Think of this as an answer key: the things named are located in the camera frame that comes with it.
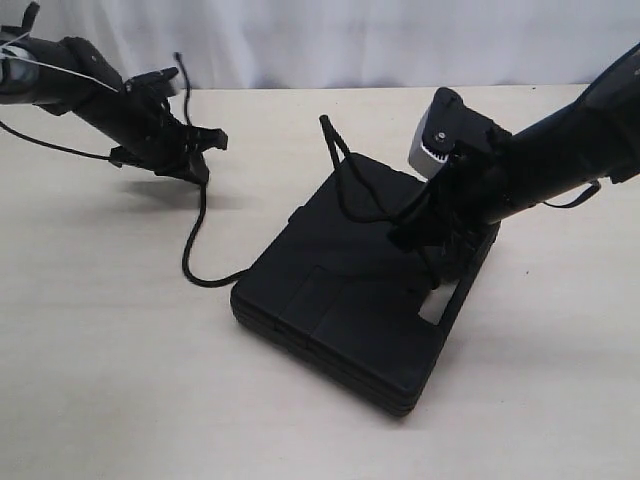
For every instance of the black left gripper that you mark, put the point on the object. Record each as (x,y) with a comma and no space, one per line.
(153,139)

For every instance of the white backdrop curtain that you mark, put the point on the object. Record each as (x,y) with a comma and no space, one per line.
(347,44)

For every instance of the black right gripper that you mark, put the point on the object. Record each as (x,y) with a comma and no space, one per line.
(432,223)

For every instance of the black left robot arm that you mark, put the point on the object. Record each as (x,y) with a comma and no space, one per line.
(72,76)

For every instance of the black plastic carrying case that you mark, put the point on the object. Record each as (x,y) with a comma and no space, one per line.
(340,296)

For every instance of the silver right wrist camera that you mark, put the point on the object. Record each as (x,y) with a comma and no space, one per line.
(430,147)

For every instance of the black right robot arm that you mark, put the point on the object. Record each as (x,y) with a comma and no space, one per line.
(596,136)

